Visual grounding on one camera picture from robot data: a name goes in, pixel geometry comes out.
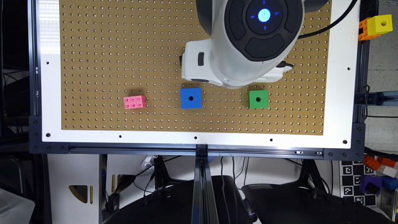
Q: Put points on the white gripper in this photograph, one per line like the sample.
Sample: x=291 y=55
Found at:
x=196 y=66

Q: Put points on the aluminium table frame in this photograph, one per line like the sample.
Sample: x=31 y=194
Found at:
x=68 y=151

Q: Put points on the blue block on shelf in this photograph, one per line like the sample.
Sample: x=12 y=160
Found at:
x=390 y=183

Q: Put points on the orange block on shelf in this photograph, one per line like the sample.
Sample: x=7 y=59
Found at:
x=371 y=162

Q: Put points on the right black chair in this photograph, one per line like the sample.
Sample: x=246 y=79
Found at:
x=281 y=204

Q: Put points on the blue cube block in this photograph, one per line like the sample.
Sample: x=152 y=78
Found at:
x=190 y=98

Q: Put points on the left black chair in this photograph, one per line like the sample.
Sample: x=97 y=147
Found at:
x=177 y=206

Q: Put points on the black chair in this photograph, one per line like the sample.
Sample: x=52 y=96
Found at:
x=177 y=206
x=281 y=204

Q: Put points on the green cube block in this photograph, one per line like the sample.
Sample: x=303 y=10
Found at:
x=258 y=99

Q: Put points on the purple block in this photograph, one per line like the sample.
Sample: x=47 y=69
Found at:
x=370 y=184

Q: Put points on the pink studded block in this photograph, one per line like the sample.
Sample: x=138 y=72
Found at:
x=132 y=102

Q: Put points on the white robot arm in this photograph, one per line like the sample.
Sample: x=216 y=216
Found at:
x=249 y=40

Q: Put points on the brown pegboard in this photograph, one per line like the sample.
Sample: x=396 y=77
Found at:
x=113 y=49

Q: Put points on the yellow cube block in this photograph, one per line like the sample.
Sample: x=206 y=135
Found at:
x=380 y=24

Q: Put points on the fiducial marker board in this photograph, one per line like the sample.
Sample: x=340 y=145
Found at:
x=350 y=174

